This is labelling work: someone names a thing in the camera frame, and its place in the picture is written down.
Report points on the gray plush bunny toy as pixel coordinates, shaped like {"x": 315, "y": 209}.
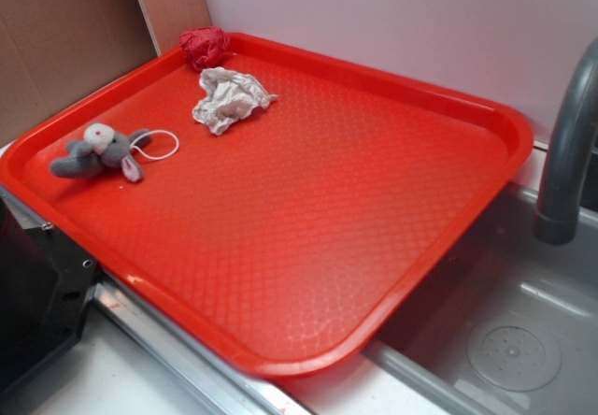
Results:
{"x": 103, "y": 148}

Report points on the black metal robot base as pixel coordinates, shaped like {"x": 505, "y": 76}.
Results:
{"x": 47, "y": 283}

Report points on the red plastic serving tray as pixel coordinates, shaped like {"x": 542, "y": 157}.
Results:
{"x": 286, "y": 242}

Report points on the crumpled white paper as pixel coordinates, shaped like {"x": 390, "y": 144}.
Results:
{"x": 230, "y": 97}

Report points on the crumpled red paper ball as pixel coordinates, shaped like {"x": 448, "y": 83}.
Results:
{"x": 204, "y": 47}

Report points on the gray plastic sink basin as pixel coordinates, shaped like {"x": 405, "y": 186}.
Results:
{"x": 504, "y": 324}

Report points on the gray sink faucet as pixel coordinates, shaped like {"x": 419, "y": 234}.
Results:
{"x": 569, "y": 177}

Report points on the brown cardboard panel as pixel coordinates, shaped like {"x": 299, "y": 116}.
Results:
{"x": 56, "y": 52}

